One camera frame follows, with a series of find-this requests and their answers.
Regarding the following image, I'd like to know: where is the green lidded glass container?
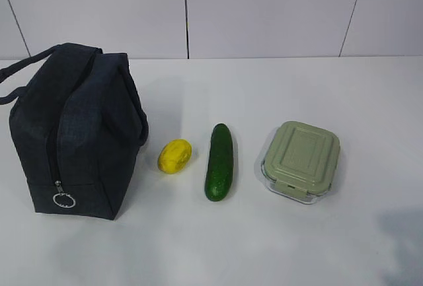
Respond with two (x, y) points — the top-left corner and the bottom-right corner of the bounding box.
(254, 121), (340, 205)

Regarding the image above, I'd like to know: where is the green cucumber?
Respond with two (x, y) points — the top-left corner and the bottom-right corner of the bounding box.
(204, 123), (234, 201)

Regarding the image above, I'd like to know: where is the yellow lemon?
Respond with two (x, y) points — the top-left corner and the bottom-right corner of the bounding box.
(157, 139), (192, 174)

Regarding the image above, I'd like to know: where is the dark blue lunch bag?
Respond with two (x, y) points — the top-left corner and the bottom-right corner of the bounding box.
(1, 43), (149, 220)

